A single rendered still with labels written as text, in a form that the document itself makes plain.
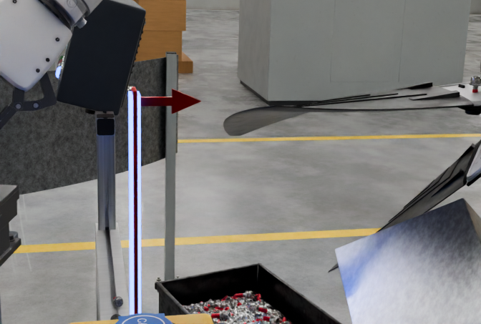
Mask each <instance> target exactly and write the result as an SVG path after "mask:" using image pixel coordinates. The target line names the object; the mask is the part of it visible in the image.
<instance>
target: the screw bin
mask: <svg viewBox="0 0 481 324"><path fill-rule="evenodd" d="M155 289H156V290H157V291H158V292H159V313H164V314H165V316H170V315H190V313H189V312H188V311H187V310H186V309H185V308H184V307H183V305H190V304H196V303H200V302H201V301H203V302H206V301H208V300H209V299H211V300H217V299H220V298H224V297H225V296H226V295H228V296H234V295H235V294H236V293H245V291H246V290H247V291H250V290H251V291H255V292H257V293H258V294H259V293H260V294H261V297H262V298H264V299H265V300H266V301H268V302H269V303H270V304H271V305H272V306H273V307H274V308H276V309H277V310H279V311H280V312H281V313H282V314H283V315H285V316H286V317H287V318H288V319H289V320H290V321H291V322H293V323H294V324H342V323H340V322H339V321H338V320H337V319H335V318H334V317H332V316H331V315H329V314H328V313H327V312H326V311H325V310H323V309H322V308H320V307H319V306H318V305H316V304H315V303H313V302H312V301H311V300H309V299H308V298H307V297H306V296H304V295H302V294H301V293H300V292H299V291H297V290H296V289H295V288H293V287H292V286H290V285H289V284H288V283H286V282H285V281H284V280H282V279H281V278H280V277H279V276H277V275H276V274H274V273H273V272H271V271H270V270H269V269H268V268H266V267H265V266H263V265H262V264H261V263H256V264H252V265H245V266H241V267H234V268H230V269H225V270H219V271H214V272H210V273H203V274H199V275H191V276H187V277H183V278H176V279H172V280H165V281H161V282H156V283H155Z"/></svg>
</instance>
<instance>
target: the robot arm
mask: <svg viewBox="0 0 481 324"><path fill-rule="evenodd" d="M101 1H102V0H0V80H2V81H3V82H4V83H5V84H7V85H8V86H9V87H11V88H12V89H13V92H12V103H10V104H9V105H6V106H5V107H4V108H3V109H2V110H1V111H0V129H1V128H2V127H3V126H4V125H5V124H6V123H7V122H8V121H9V120H10V119H11V118H12V117H13V116H14V114H15V113H16V112H29V111H37V110H39V109H43V108H46V107H50V106H52V105H55V104H56V103H57V98H56V97H55V94H54V90H53V88H52V84H51V82H50V79H49V76H48V74H47V70H48V69H49V68H50V67H51V66H52V65H53V63H54V62H55V61H56V60H57V58H58V57H59V55H60V54H61V53H62V51H63V50H64V48H65V47H66V45H67V44H68V42H69V40H70V39H71V37H72V33H71V31H70V30H71V27H72V26H78V27H79V28H80V29H81V28H82V27H83V26H84V25H85V24H86V22H87V21H86V20H85V19H84V17H86V16H89V15H90V14H91V13H92V11H93V10H94V9H95V8H96V7H97V6H98V5H99V3H100V2H101ZM37 82H39V83H40V86H41V88H42V92H43V95H44V96H43V98H42V99H39V100H36V101H27V102H24V93H25V92H28V91H29V90H30V89H31V88H32V87H33V86H34V85H35V84H36V83H37Z"/></svg>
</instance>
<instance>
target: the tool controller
mask: <svg viewBox="0 0 481 324"><path fill-rule="evenodd" d="M145 15H146V10H144V9H143V8H142V7H141V6H140V5H139V4H137V3H136V2H135V1H133V0H102V1H101V2H100V3H99V5H98V6H97V7H96V8H95V9H94V10H93V11H92V13H91V14H90V15H89V16H86V17H84V19H85V20H86V21H87V22H86V24H85V25H84V26H83V27H82V28H81V29H80V28H79V27H78V26H72V28H71V33H72V37H71V39H70V40H69V42H68V44H67V48H66V51H65V55H64V63H63V68H62V74H61V77H60V80H59V81H58V85H57V92H56V98H57V101H58V102H61V103H64V104H69V105H73V106H76V107H81V108H85V112H86V113H88V114H94V113H95V111H100V112H103V113H105V114H106V113H107V112H114V116H117V115H118V114H119V113H120V109H121V107H122V105H123V104H124V103H125V100H124V99H126V100H128V92H131V91H132V87H135V86H133V85H131V84H129V80H130V76H131V74H132V68H133V67H134V62H135V60H136V54H137V53H138V51H137V49H138V47H140V40H141V35H142V34H143V27H144V25H145V24H146V21H145V20H146V18H145Z"/></svg>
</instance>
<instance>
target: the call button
mask: <svg viewBox="0 0 481 324"><path fill-rule="evenodd" d="M118 318H119V320H118V321H117V322H116V323H115V324H173V323H172V322H171V321H170V320H168V319H167V318H166V317H165V314H164V313H158V314H154V313H136V314H132V315H127V316H118Z"/></svg>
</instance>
